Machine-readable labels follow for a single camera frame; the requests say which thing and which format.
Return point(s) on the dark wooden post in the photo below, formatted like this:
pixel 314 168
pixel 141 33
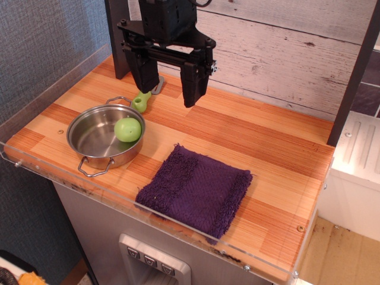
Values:
pixel 355 78
pixel 117 10

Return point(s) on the purple folded towel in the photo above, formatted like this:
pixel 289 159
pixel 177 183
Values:
pixel 198 191

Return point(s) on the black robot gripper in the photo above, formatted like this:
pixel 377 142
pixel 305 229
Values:
pixel 167 33

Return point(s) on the dark wooden right post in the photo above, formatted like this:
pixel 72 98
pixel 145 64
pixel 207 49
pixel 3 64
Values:
pixel 355 78

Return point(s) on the yellow object at corner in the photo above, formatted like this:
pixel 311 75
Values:
pixel 31 279

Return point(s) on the small steel pot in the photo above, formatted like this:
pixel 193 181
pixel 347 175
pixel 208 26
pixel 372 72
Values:
pixel 91 135

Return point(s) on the green handled metal spatula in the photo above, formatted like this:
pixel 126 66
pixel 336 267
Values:
pixel 140 102

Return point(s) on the dark wooden left post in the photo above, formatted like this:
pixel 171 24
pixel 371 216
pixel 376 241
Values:
pixel 117 10

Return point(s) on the clear acrylic table guard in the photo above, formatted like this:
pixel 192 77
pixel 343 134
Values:
pixel 286 151

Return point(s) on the white toy sink unit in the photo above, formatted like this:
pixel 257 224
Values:
pixel 350 196

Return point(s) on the grey toy fridge cabinet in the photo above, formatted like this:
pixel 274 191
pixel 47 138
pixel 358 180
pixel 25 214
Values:
pixel 123 250

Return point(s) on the green toy pear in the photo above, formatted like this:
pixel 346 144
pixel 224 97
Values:
pixel 127 130

